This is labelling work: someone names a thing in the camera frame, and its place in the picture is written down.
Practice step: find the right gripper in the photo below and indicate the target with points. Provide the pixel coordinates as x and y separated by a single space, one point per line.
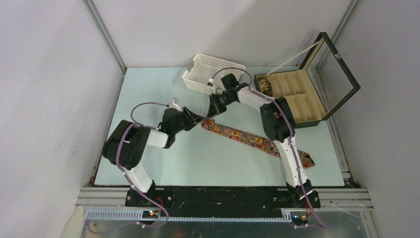
215 107

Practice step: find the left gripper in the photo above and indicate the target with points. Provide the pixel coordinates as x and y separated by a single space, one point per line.
192 118

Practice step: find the white perforated plastic basket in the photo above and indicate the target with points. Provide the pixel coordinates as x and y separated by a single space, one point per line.
204 67

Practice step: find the colourful patterned tie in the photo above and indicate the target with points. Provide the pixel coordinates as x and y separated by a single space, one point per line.
247 138

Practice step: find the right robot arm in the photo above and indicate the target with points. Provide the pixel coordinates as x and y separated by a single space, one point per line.
278 125

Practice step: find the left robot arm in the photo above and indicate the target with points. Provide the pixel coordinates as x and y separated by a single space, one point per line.
126 145

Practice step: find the rolled tie far compartment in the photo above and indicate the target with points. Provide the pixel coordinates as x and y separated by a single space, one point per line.
265 87

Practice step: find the black compartment tie box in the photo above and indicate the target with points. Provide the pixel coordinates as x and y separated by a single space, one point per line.
321 85

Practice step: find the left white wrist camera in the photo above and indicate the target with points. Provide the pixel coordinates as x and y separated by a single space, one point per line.
174 104

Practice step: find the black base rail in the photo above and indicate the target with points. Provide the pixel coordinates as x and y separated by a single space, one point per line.
222 202

